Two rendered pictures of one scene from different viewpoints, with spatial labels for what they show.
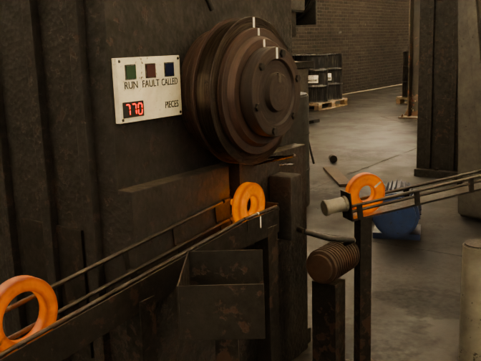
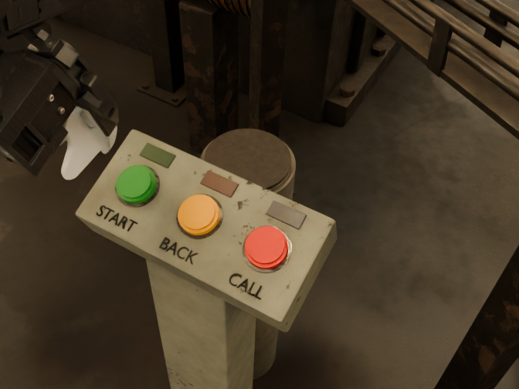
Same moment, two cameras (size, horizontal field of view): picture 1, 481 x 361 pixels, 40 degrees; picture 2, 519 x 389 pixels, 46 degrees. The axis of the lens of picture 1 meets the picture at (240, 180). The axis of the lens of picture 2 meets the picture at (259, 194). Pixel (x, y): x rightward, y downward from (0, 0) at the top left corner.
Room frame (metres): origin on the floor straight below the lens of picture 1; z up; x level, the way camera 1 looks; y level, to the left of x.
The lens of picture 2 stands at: (2.24, -1.40, 1.06)
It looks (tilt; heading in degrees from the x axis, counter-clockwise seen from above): 49 degrees down; 82
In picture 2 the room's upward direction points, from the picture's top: 3 degrees clockwise
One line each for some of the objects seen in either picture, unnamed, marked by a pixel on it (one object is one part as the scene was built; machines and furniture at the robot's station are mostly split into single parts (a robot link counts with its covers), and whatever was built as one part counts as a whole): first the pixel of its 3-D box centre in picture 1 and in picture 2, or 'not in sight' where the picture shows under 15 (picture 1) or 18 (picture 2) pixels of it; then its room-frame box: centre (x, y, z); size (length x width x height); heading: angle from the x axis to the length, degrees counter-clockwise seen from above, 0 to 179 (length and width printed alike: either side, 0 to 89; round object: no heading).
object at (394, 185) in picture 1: (397, 208); not in sight; (4.18, -1.03, 0.17); 0.57 x 0.31 x 0.34; 164
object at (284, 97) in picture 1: (273, 92); not in sight; (2.07, -0.11, 1.11); 0.28 x 0.06 x 0.28; 144
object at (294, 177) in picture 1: (285, 205); not in sight; (2.33, -0.16, 0.68); 0.11 x 0.08 x 0.24; 54
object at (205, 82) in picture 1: (247, 92); not in sight; (2.13, -0.03, 1.11); 0.47 x 0.06 x 0.47; 144
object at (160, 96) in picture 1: (149, 87); not in sight; (1.92, 0.26, 1.15); 0.26 x 0.02 x 0.18; 144
